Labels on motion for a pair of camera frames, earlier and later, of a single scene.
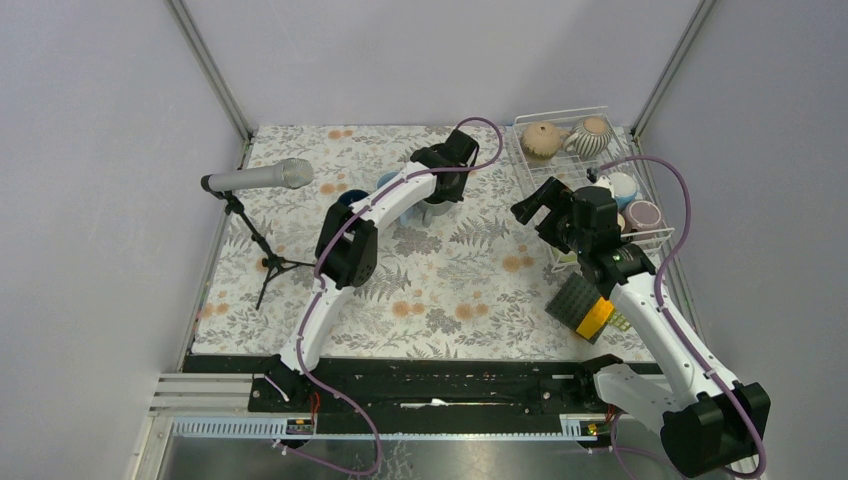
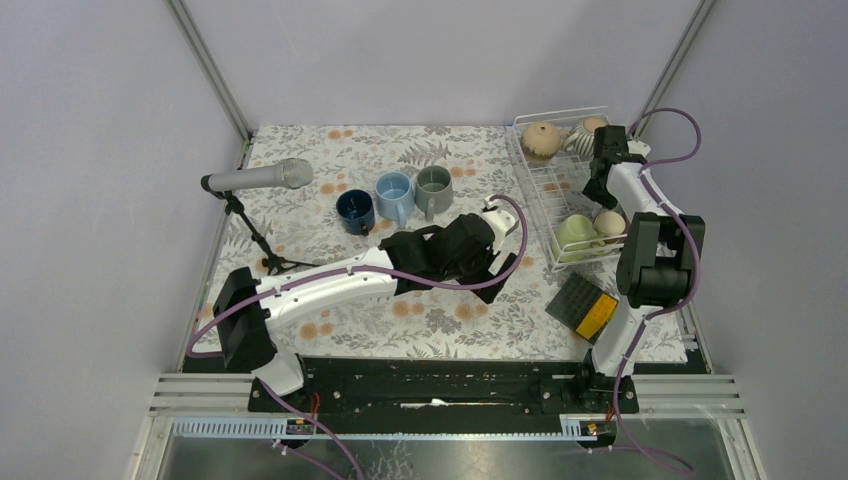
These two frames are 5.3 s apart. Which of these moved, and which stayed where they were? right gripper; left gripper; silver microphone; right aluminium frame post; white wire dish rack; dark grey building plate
Moved: right gripper; left gripper
Stayed: silver microphone; white wire dish rack; dark grey building plate; right aluminium frame post
